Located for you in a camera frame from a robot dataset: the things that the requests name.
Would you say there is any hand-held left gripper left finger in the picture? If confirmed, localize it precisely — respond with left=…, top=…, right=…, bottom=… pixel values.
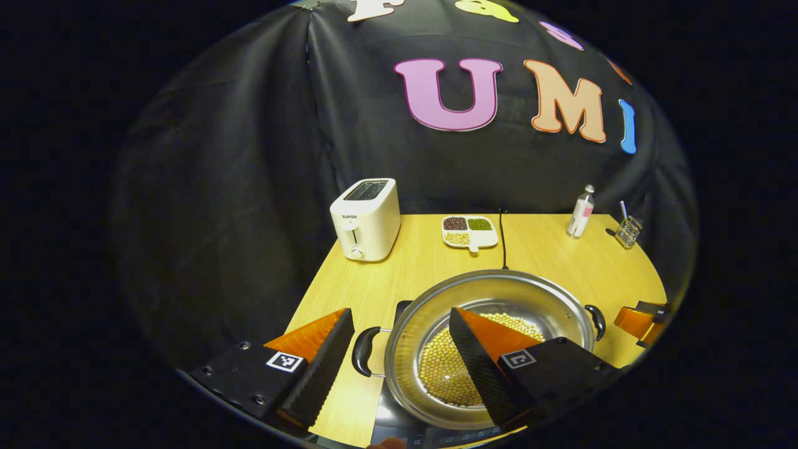
left=186, top=307, right=356, bottom=432

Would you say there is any clear glass cup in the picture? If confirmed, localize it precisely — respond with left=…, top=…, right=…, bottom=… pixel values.
left=615, top=215, right=643, bottom=250

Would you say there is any white toaster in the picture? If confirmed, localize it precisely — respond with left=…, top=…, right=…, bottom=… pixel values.
left=330, top=178, right=401, bottom=263

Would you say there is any white divided dish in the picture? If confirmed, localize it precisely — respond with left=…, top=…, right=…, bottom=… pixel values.
left=441, top=215, right=499, bottom=254

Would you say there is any black power cable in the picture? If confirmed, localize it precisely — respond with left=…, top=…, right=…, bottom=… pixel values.
left=497, top=209, right=509, bottom=271

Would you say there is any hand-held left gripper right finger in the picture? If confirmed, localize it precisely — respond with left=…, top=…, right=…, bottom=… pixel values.
left=448, top=306, right=625, bottom=432

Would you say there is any small clear bottle pink label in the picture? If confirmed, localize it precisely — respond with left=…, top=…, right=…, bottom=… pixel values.
left=566, top=185, right=595, bottom=239

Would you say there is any stainless steel pot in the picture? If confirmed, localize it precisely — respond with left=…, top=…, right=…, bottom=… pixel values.
left=352, top=269, right=607, bottom=431

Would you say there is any pile of soybeans in pot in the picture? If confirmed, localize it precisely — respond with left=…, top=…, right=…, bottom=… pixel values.
left=418, top=312, right=546, bottom=407

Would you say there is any black induction cooktop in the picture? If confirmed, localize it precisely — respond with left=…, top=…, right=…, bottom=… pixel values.
left=371, top=301, right=531, bottom=447

